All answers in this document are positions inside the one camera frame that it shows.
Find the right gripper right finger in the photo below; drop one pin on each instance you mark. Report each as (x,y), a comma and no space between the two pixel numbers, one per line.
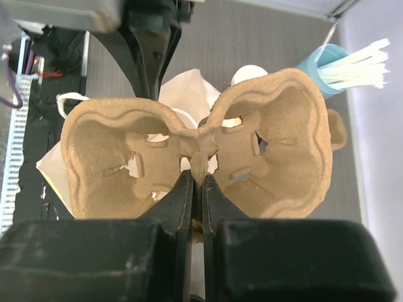
(248,259)

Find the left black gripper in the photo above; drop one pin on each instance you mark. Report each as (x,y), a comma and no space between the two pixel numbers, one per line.
(163,21)

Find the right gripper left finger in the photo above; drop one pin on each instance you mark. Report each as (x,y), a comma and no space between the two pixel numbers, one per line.
(146,259)

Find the brown paper bag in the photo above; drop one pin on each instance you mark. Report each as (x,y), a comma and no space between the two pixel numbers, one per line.
(188,94)

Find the single cardboard cup carrier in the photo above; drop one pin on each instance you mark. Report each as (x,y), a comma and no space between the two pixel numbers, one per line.
(270,136)

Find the stack of paper cups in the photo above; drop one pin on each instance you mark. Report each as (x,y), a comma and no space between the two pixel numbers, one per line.
(247,72)

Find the cardboard cup carrier stack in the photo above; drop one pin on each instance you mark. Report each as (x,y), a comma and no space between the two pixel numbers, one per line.
(339,135)

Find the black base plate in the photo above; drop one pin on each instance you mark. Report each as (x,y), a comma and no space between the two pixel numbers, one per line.
(36,199)

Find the aluminium frame rail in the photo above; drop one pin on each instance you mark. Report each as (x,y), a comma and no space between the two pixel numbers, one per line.
(13,127)

